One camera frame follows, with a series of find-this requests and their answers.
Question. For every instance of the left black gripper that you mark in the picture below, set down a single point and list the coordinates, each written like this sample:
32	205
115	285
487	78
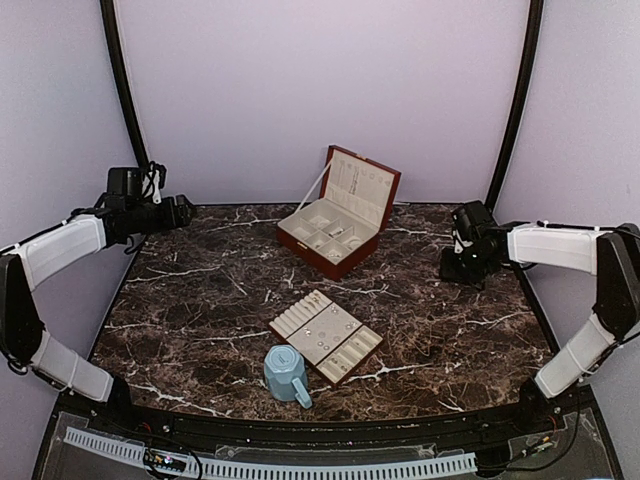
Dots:
171	221

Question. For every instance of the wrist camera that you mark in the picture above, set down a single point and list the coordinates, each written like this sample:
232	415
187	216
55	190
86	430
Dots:
459	244
153	181

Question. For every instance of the black frame post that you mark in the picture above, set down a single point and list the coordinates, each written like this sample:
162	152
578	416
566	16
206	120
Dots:
117	61
521	89

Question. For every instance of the white slotted cable duct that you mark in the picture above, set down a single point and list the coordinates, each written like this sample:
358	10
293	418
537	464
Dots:
262	463

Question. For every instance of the red jewelry tray insert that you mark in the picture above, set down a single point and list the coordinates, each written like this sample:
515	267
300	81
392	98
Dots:
332	341

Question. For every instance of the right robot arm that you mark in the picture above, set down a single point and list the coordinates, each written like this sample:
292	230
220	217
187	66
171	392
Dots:
481	246

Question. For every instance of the light blue mug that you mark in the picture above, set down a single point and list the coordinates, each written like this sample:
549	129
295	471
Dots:
285	375

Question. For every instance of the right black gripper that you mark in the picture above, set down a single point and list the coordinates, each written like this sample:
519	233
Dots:
448	273

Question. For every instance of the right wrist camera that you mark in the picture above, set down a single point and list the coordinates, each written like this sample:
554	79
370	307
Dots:
459	244

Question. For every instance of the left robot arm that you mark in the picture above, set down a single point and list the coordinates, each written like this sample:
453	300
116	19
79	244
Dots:
132	204

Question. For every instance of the right black frame post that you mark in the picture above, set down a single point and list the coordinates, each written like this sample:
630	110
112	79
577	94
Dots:
521	89

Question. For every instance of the left black frame post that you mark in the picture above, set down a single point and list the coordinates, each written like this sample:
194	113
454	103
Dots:
117	61

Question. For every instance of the red wooden jewelry box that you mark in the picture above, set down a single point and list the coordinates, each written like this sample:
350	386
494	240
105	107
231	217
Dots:
341	228

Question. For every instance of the black front rail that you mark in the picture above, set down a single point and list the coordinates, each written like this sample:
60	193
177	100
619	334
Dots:
482	428

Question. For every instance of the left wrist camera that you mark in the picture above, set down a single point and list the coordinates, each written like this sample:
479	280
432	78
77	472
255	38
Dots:
153	181

